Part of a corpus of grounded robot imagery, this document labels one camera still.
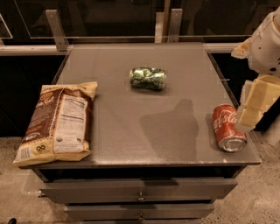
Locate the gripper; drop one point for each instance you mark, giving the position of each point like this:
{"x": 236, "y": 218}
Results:
{"x": 266, "y": 50}

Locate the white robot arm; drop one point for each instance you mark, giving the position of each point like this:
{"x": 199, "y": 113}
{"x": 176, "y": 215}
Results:
{"x": 262, "y": 50}

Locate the grey drawer cabinet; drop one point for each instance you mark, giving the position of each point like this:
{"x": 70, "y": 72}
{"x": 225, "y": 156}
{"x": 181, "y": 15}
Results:
{"x": 141, "y": 133}

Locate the top drawer metal knob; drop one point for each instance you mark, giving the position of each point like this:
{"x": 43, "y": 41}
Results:
{"x": 141, "y": 197}

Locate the drawer metal knob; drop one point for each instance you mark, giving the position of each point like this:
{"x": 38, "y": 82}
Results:
{"x": 141, "y": 197}
{"x": 141, "y": 217}

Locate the grey drawer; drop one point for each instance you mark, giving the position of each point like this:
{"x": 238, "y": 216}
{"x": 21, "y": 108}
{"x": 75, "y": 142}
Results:
{"x": 127, "y": 190}
{"x": 131, "y": 212}

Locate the grey top drawer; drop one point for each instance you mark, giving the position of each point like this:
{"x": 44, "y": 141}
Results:
{"x": 127, "y": 190}

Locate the red cola can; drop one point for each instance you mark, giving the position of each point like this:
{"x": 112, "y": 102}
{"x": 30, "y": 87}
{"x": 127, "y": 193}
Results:
{"x": 227, "y": 137}

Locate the green crushed soda can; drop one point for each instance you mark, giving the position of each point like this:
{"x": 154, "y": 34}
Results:
{"x": 147, "y": 77}

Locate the brown chip bag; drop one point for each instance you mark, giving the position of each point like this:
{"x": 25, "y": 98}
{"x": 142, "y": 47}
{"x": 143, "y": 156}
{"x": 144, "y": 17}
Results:
{"x": 60, "y": 125}

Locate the horizontal metal rail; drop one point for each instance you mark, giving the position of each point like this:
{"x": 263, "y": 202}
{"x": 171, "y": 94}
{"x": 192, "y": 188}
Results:
{"x": 28, "y": 50}

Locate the right metal rail bracket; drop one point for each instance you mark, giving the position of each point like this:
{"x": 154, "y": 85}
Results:
{"x": 174, "y": 24}

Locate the metal rail bracket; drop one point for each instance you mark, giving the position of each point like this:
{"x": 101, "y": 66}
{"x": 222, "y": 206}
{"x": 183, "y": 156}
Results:
{"x": 174, "y": 24}
{"x": 57, "y": 30}

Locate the left metal rail bracket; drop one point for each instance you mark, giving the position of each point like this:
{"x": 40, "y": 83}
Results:
{"x": 57, "y": 30}

